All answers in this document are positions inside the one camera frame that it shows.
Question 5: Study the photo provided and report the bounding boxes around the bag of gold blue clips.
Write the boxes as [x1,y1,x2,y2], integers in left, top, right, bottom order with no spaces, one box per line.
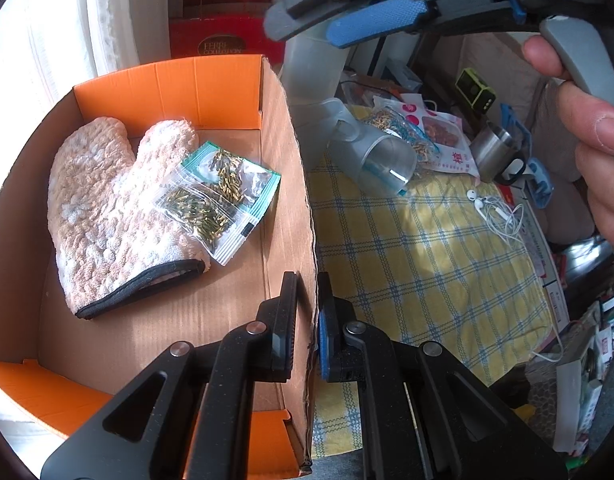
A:
[359,104,438,166]

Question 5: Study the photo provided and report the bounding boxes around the green black small device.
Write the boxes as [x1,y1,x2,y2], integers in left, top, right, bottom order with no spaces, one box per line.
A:
[455,67,496,111]

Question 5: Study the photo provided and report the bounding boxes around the clear bag of brass screws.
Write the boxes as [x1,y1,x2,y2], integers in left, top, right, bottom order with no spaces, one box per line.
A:
[152,162,248,252]

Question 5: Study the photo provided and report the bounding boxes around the green-edged packet of screws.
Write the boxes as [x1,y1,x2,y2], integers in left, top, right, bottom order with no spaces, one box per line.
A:
[179,141,282,267]

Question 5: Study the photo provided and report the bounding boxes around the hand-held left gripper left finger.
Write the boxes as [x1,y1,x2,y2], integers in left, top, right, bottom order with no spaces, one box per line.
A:
[41,271,301,480]

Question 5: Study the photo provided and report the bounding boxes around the person's right hand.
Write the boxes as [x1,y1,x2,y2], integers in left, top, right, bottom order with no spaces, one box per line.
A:
[522,34,614,262]

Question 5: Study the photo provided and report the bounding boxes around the pale translucent plastic bottle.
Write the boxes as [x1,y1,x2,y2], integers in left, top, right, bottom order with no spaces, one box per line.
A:
[281,25,360,111]

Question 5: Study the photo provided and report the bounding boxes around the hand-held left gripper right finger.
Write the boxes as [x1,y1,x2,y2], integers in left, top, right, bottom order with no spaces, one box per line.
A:
[317,272,568,480]

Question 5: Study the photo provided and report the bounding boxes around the white red snack packet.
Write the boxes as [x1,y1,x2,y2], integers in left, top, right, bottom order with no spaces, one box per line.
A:
[372,94,480,179]

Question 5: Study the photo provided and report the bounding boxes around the steel mug with black handle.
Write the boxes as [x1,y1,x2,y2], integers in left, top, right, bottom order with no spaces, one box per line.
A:
[469,122,528,186]

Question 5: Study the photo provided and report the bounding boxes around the blue plastic clamp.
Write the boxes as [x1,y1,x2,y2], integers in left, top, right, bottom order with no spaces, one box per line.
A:
[499,104,556,209]

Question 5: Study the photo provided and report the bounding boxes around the white curtain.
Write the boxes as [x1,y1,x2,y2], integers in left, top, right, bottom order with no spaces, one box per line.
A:
[2,0,155,111]

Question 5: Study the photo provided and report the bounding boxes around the yellow plaid cloth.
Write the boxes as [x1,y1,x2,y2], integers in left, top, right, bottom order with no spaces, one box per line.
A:
[307,105,556,461]

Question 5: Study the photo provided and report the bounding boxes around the orange-lined cardboard box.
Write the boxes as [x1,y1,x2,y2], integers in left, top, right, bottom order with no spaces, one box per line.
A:
[0,54,320,479]

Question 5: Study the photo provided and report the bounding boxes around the pink fluffy oven mitt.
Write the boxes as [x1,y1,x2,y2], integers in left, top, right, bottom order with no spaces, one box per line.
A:
[47,116,212,320]

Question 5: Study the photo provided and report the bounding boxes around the white wired earphones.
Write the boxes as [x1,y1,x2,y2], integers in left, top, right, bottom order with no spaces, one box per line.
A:
[466,188,528,252]

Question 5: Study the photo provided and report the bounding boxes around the red gift box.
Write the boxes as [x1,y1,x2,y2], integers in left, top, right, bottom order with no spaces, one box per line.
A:
[169,14,286,61]

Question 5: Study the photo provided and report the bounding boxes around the beige cushion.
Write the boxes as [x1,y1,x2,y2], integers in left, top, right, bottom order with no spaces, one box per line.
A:
[462,30,598,242]

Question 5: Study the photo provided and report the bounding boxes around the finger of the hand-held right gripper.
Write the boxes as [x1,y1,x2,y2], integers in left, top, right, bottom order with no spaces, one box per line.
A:
[327,0,514,49]
[263,0,428,42]

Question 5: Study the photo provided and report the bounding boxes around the pile of small boxes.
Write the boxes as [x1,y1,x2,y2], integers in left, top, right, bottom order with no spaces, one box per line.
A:
[526,294,614,461]

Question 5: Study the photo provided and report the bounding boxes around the clear plastic jug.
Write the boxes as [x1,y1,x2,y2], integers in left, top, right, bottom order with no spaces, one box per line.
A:
[327,99,420,197]

